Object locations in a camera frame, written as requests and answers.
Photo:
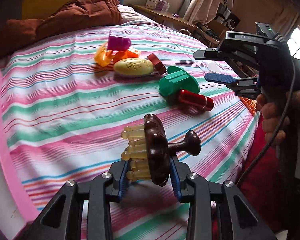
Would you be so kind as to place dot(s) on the green flanged ribbed part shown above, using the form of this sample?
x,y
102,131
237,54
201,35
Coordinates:
x,y
177,79

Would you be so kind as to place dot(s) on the wooden side desk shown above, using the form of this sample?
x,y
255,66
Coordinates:
x,y
185,26

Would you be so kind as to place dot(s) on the purple small box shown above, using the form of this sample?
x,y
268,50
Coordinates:
x,y
159,5

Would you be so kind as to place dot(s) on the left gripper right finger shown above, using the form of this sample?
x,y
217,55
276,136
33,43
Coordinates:
x,y
178,176

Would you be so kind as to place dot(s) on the orange-yellow plastic bracket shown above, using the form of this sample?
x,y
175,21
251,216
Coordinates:
x,y
103,56

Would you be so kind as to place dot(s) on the orange cube block piece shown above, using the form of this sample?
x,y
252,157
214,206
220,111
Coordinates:
x,y
129,53

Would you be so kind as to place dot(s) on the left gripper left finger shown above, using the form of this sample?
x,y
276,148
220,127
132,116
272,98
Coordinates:
x,y
119,184

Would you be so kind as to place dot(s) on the rust brown quilted blanket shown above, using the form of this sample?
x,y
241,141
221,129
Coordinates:
x,y
72,16

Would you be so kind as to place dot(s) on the pillow with light cover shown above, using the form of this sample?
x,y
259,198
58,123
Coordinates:
x,y
130,16

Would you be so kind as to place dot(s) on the dark brown comb-like toy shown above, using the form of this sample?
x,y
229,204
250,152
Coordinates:
x,y
149,151

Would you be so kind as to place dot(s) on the purple flanged plastic part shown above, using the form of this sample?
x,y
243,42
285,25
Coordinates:
x,y
118,43

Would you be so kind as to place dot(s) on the dark red plastic clip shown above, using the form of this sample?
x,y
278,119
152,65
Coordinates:
x,y
157,64

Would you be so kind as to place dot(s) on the striped bed sheet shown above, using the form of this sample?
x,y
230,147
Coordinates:
x,y
63,114

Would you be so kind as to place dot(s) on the red translucent cylinder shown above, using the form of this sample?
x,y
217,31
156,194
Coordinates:
x,y
196,100

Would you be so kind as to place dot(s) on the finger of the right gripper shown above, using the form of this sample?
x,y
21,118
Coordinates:
x,y
207,54
242,87

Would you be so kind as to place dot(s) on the person's right hand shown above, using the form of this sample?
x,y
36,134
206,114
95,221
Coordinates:
x,y
271,117

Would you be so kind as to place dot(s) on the red garment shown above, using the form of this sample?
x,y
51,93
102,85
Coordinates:
x,y
263,189

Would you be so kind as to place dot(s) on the yellow perforated oval shell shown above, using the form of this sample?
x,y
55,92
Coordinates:
x,y
132,67

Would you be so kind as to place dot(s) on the orange lattice plastic piece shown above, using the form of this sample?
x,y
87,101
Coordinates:
x,y
250,104

